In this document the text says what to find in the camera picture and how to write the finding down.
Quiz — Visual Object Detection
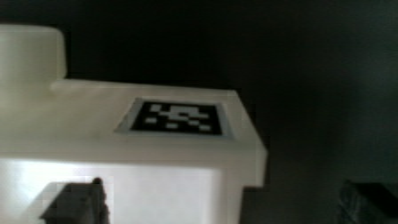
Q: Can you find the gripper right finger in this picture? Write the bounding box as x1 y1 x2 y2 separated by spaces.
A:
336 181 398 224

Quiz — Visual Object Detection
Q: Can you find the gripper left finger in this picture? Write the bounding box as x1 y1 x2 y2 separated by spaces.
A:
41 177 110 224

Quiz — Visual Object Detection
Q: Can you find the white drawer cabinet frame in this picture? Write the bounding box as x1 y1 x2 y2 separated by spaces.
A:
0 24 268 224

